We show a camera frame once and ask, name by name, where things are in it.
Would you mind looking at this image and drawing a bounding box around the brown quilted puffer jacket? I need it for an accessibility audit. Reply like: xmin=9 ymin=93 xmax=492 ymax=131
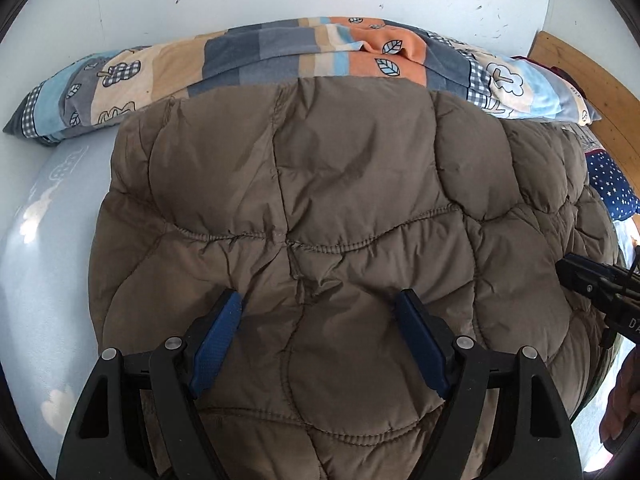
xmin=89 ymin=77 xmax=620 ymax=479

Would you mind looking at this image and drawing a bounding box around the light blue bed sheet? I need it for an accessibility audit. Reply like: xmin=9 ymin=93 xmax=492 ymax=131
xmin=1 ymin=128 xmax=634 ymax=470

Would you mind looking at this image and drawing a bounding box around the person right hand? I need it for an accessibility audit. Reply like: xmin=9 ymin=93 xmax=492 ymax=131
xmin=600 ymin=346 xmax=639 ymax=443

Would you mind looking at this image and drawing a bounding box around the navy star pattern pillow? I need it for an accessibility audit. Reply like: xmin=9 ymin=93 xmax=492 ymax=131
xmin=586 ymin=150 xmax=639 ymax=221

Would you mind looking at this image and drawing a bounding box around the wooden headboard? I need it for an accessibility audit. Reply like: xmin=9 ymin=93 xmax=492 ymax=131
xmin=529 ymin=30 xmax=640 ymax=193

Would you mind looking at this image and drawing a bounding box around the patchwork patterned rolled blanket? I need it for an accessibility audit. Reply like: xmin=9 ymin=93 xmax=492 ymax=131
xmin=3 ymin=16 xmax=600 ymax=146

